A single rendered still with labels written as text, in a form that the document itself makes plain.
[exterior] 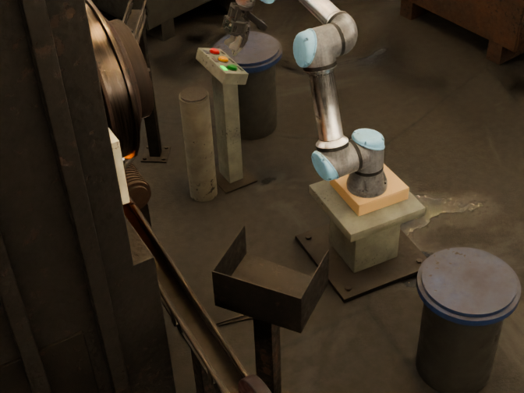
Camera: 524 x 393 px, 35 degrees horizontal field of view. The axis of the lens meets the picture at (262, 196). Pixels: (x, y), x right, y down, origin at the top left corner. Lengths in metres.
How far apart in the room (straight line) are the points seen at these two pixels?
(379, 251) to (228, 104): 0.86
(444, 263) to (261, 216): 1.04
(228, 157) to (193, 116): 0.34
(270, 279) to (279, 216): 1.13
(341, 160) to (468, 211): 0.87
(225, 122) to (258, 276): 1.20
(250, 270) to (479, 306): 0.71
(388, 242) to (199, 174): 0.85
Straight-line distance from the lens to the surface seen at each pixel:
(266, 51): 3.75
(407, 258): 3.30
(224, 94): 3.38
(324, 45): 2.77
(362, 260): 3.19
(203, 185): 3.52
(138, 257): 2.10
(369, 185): 3.02
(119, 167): 1.90
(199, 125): 3.33
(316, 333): 3.04
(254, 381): 1.95
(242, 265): 2.42
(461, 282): 2.66
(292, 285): 2.38
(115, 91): 2.11
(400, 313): 3.13
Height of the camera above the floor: 2.31
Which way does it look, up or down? 40 degrees down
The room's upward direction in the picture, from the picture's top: 2 degrees counter-clockwise
